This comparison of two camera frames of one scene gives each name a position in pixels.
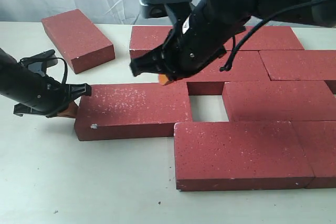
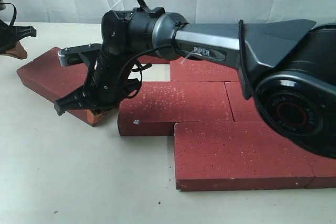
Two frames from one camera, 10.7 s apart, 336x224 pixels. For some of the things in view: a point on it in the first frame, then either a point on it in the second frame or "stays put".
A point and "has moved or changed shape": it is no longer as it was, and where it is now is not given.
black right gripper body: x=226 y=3 to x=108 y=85
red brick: x=82 y=43 has moved or changed shape
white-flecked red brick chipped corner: x=132 y=110 has moved or changed shape
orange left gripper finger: x=70 y=112 to x=18 y=51
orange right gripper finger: x=163 y=78 to x=93 y=119
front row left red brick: x=234 y=156 stays put
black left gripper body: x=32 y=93 to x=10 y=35
